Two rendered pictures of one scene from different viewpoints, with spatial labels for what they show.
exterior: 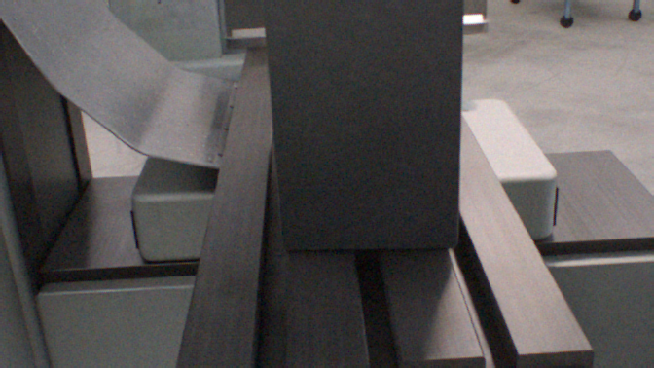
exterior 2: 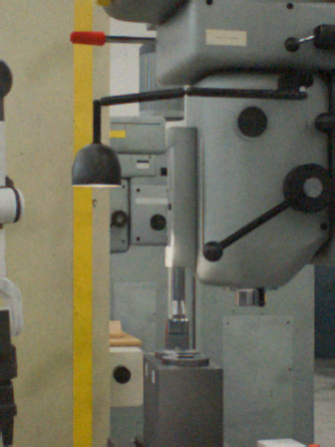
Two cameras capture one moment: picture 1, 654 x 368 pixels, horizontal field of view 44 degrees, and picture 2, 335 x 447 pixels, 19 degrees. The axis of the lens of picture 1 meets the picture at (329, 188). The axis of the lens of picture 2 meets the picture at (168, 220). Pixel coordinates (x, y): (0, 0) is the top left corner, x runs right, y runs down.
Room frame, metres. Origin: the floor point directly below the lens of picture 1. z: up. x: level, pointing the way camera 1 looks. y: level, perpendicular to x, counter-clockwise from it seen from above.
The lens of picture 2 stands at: (2.42, -0.47, 1.39)
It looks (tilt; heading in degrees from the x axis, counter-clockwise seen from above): 1 degrees up; 167
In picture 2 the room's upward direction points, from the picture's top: straight up
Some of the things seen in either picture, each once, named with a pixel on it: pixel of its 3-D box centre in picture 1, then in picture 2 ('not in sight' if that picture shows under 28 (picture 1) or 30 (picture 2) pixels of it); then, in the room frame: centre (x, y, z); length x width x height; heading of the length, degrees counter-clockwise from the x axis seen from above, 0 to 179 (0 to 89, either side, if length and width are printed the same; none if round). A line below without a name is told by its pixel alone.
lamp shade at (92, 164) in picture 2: not in sight; (97, 164); (1.01, -0.26, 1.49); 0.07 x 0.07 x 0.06
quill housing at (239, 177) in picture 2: not in sight; (253, 181); (0.98, -0.01, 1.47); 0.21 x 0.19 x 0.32; 1
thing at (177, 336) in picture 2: not in sight; (176, 337); (0.54, -0.03, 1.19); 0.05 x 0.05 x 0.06
